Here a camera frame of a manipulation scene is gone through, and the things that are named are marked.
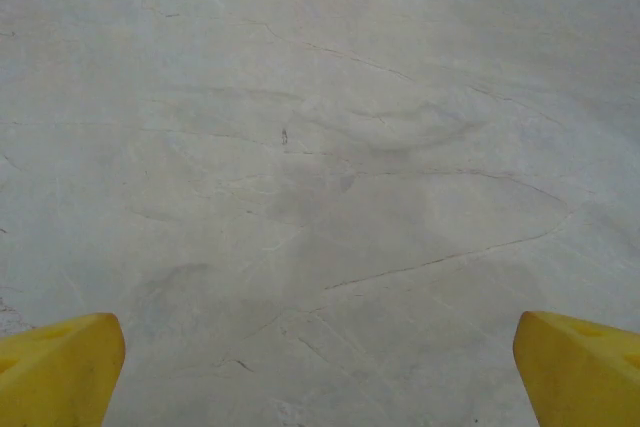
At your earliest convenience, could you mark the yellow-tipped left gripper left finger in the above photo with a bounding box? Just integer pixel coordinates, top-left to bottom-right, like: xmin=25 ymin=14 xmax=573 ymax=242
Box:
xmin=0 ymin=312 xmax=126 ymax=427

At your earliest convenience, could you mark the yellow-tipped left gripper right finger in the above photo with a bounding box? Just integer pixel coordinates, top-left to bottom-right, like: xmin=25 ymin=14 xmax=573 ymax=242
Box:
xmin=515 ymin=310 xmax=640 ymax=427

